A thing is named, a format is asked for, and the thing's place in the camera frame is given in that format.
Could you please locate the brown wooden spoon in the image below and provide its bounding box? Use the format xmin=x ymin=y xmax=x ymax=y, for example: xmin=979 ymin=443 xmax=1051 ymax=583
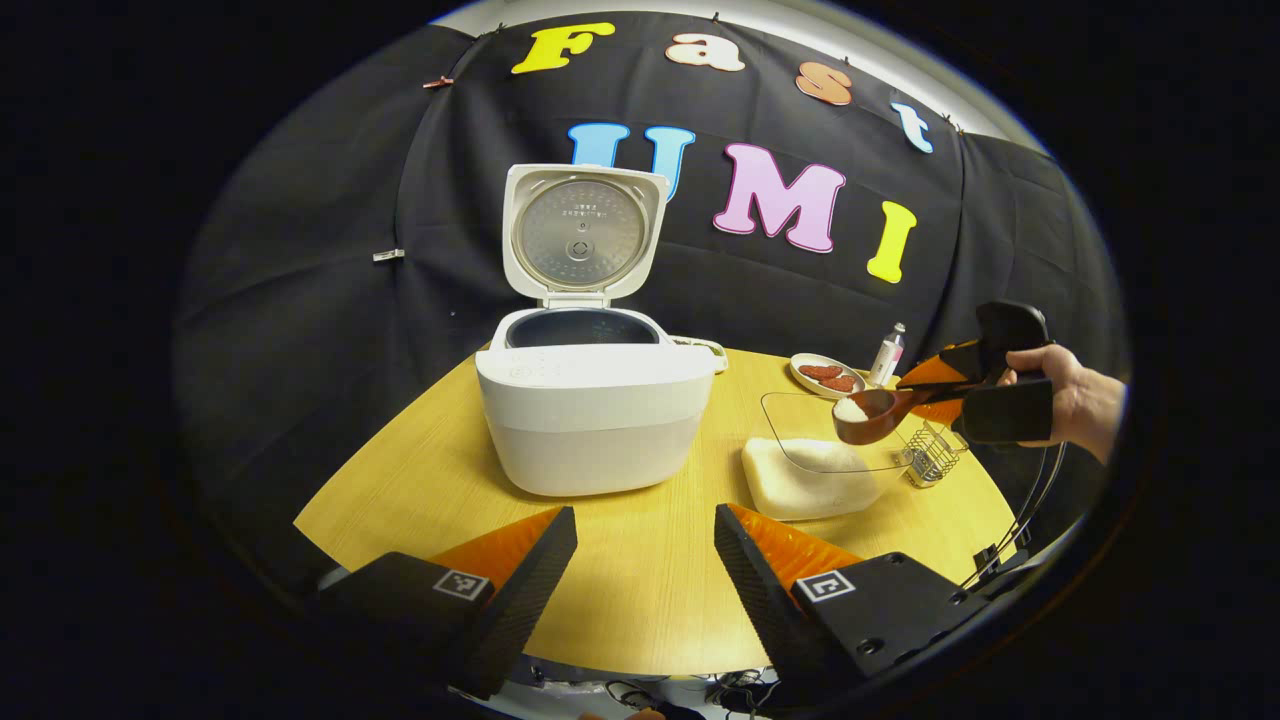
xmin=832 ymin=385 xmax=966 ymax=447

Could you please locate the wire chopstick holder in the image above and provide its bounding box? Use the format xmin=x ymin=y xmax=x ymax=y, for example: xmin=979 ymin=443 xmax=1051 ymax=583
xmin=903 ymin=420 xmax=969 ymax=489

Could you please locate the clear glass container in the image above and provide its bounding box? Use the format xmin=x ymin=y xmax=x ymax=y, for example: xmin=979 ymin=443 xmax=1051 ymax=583
xmin=742 ymin=392 xmax=916 ymax=521

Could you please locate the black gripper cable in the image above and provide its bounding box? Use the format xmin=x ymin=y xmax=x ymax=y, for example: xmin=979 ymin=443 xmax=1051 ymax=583
xmin=960 ymin=443 xmax=1069 ymax=593

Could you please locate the white rice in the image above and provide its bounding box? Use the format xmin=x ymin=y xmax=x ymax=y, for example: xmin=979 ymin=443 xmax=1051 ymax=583
xmin=742 ymin=437 xmax=886 ymax=521

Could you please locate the white round plate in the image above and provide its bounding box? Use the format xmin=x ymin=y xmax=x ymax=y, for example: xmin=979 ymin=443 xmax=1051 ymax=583
xmin=789 ymin=353 xmax=867 ymax=399

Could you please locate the white rice cooker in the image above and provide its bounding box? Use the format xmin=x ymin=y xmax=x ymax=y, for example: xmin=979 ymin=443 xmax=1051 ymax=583
xmin=475 ymin=163 xmax=719 ymax=498

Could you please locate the tangle of cables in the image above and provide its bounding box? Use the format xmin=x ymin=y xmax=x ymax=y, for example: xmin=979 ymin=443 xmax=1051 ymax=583
xmin=600 ymin=672 xmax=776 ymax=716

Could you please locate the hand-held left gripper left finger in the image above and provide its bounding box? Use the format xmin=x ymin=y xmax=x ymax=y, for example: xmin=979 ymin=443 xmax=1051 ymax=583
xmin=318 ymin=505 xmax=579 ymax=701

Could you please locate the clear bottle with pink label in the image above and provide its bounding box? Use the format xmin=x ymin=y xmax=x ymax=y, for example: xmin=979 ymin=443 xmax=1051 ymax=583
xmin=868 ymin=322 xmax=907 ymax=388

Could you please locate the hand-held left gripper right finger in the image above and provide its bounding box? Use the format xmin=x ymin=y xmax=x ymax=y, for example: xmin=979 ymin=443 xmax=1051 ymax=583
xmin=714 ymin=503 xmax=991 ymax=706

